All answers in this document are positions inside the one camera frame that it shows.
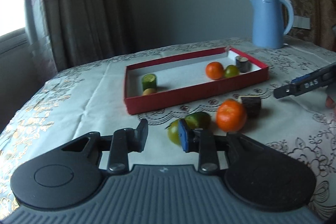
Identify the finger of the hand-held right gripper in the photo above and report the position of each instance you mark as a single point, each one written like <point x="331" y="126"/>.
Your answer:
<point x="286" y="90"/>

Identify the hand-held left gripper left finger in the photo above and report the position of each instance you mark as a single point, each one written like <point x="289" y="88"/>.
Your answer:
<point x="143" y="134"/>

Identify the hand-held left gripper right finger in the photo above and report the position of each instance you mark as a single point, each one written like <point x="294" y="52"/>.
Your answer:
<point x="184" y="138"/>

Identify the green tomato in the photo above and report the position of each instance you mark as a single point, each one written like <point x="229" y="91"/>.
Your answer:
<point x="173" y="132"/>
<point x="232" y="71"/>

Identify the green cucumber piece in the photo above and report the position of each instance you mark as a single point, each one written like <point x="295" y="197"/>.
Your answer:
<point x="149" y="81"/>
<point x="199" y="119"/>

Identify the brown longan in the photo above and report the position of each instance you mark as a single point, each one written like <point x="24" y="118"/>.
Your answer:
<point x="149" y="92"/>

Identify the orange mandarin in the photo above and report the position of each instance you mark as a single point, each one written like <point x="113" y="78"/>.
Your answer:
<point x="231" y="116"/>
<point x="214" y="70"/>

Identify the red cardboard box lid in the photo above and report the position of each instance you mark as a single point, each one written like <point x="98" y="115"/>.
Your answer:
<point x="183" y="77"/>

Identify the person's right hand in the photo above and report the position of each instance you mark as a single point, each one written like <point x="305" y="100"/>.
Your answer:
<point x="330" y="102"/>

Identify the cream floral tablecloth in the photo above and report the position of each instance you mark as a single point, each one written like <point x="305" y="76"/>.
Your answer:
<point x="92" y="98"/>

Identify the light blue electric kettle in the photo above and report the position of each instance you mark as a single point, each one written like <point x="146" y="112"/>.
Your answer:
<point x="267" y="24"/>

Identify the brown patterned curtain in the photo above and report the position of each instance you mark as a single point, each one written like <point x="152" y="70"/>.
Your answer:
<point x="86" y="3"/>

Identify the sheer white curtain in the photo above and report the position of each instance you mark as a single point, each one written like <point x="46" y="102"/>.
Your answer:
<point x="34" y="3"/>

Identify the white wall switch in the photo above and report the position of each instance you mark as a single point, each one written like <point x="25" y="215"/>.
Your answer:
<point x="302" y="22"/>

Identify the grey window frame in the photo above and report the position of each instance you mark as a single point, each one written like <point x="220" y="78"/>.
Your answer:
<point x="13" y="40"/>

